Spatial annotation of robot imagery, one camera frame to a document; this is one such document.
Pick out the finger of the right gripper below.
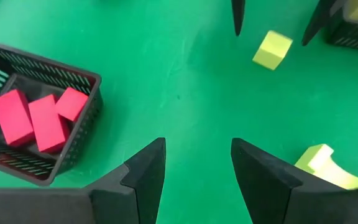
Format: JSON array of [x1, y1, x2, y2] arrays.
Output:
[[301, 0, 346, 47], [231, 0, 246, 37]]

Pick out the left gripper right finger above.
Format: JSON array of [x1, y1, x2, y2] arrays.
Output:
[[231, 138, 358, 224]]

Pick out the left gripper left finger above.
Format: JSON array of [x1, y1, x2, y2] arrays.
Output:
[[0, 137, 167, 224]]

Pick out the green foam arch block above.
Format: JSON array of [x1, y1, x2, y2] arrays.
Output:
[[294, 143, 358, 190]]

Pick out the red foam block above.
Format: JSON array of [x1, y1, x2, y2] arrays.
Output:
[[55, 86, 90, 122], [28, 94, 71, 154], [0, 89, 35, 147]]

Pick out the black slotted plastic basket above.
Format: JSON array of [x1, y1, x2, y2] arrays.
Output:
[[0, 37, 104, 187], [326, 0, 358, 52]]

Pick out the small yellow block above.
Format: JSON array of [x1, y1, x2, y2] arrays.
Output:
[[252, 30, 293, 72]]

